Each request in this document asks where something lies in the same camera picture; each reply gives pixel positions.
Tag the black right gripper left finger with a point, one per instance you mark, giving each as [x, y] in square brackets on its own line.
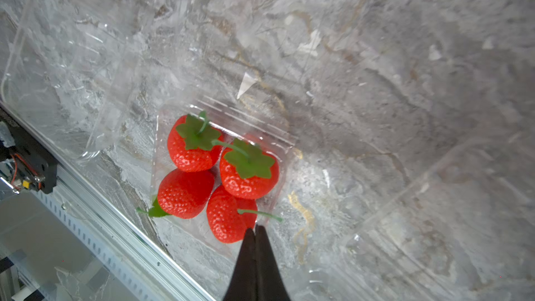
[243, 284]

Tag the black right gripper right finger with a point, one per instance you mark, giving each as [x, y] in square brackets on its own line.
[269, 283]

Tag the red strawberry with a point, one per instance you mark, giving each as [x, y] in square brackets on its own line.
[229, 217]

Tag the packed strawberry with long stem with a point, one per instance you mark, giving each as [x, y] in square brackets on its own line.
[190, 143]

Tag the clear plastic clamshell container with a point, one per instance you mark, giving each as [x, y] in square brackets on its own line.
[74, 76]

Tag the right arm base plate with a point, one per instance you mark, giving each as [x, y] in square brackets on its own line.
[26, 163]

